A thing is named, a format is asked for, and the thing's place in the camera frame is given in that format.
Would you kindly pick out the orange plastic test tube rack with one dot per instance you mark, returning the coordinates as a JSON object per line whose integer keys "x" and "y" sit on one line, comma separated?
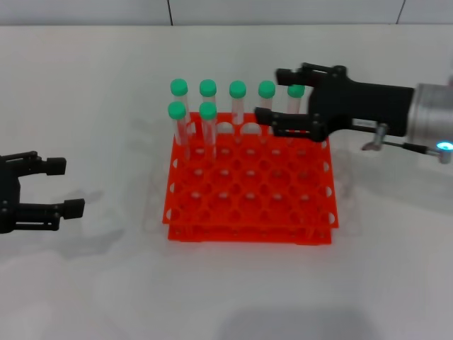
{"x": 247, "y": 212}

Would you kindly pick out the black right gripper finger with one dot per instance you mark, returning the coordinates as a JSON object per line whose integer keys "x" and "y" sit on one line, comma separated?
{"x": 265, "y": 116}
{"x": 286, "y": 76}

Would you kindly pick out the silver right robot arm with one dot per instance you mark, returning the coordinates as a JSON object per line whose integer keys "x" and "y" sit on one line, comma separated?
{"x": 431, "y": 111}

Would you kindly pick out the green capped clear test tube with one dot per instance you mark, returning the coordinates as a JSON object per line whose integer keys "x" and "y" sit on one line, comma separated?
{"x": 207, "y": 87}
{"x": 176, "y": 110}
{"x": 296, "y": 91}
{"x": 237, "y": 88}
{"x": 266, "y": 88}
{"x": 178, "y": 86}
{"x": 208, "y": 110}

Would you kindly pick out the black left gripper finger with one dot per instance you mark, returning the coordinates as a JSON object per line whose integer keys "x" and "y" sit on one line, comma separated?
{"x": 54, "y": 166}
{"x": 73, "y": 208}

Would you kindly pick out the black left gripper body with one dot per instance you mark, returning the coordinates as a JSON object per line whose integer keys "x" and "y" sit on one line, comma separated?
{"x": 8, "y": 198}

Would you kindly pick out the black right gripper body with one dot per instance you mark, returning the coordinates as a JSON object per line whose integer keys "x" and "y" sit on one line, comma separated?
{"x": 354, "y": 99}

